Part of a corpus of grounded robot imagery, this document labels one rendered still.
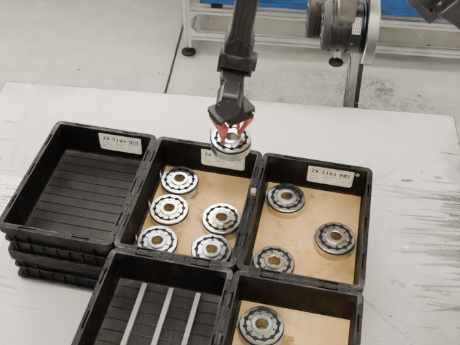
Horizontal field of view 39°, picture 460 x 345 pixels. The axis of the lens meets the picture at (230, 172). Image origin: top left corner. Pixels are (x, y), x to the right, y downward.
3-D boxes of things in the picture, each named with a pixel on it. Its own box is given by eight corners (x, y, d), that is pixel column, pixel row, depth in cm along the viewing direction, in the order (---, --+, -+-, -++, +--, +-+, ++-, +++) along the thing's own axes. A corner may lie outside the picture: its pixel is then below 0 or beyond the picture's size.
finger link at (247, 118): (253, 138, 164) (254, 111, 157) (229, 148, 161) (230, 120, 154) (239, 122, 168) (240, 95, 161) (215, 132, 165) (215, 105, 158)
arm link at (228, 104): (259, 49, 146) (221, 42, 145) (254, 81, 138) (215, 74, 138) (250, 89, 154) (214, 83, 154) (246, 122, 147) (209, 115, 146)
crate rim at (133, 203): (158, 141, 183) (158, 135, 181) (263, 157, 179) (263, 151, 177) (112, 252, 156) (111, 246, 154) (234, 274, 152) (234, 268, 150)
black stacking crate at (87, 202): (64, 150, 193) (57, 121, 185) (159, 165, 190) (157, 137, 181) (7, 254, 167) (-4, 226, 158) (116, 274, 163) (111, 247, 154)
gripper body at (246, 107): (256, 113, 158) (257, 90, 153) (220, 128, 155) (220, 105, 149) (241, 98, 162) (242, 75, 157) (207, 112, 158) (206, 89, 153)
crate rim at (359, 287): (263, 157, 179) (263, 151, 177) (372, 174, 175) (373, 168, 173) (234, 274, 152) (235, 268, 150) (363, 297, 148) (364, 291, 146)
